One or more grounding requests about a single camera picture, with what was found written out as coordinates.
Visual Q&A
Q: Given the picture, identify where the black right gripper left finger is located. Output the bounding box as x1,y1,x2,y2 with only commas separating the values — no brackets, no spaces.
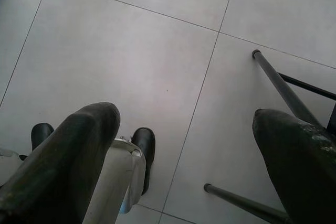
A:
0,102,121,224

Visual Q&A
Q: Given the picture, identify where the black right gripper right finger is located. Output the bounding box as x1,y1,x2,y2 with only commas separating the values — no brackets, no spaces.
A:
251,108,336,224

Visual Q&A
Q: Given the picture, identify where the black robot right foot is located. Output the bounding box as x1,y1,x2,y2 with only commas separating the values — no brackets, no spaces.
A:
130,127,156,196

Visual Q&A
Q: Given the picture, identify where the black robot foot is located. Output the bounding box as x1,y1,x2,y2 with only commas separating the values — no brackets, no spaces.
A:
130,127,156,196
31,123,55,152

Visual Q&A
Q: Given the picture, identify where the black robot left foot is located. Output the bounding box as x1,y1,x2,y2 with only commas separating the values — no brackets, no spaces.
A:
31,123,55,152

